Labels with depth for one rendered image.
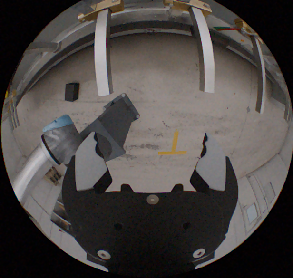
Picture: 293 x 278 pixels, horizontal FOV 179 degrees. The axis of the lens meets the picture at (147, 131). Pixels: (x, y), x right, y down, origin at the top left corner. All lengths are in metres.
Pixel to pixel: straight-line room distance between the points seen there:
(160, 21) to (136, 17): 0.09
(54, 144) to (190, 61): 1.20
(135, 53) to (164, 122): 0.80
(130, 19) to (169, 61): 0.75
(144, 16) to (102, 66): 0.27
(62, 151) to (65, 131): 0.08
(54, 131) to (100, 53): 0.29
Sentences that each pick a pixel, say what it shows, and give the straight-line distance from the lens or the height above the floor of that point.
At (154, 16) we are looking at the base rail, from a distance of 0.44.
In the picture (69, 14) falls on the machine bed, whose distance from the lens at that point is 0.66.
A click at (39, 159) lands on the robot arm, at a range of 0.45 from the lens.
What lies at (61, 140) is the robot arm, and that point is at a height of 0.84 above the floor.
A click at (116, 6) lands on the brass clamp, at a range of 0.35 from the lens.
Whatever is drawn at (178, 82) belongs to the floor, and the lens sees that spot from 1.09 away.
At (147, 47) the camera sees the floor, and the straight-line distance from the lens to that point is 1.10.
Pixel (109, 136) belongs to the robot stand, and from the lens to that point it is 0.57.
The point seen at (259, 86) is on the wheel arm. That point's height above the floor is 0.84.
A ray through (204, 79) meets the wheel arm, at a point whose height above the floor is 0.82.
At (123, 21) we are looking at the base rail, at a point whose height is 0.70.
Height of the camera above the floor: 1.05
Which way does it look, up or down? 61 degrees down
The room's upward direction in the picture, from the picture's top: 178 degrees counter-clockwise
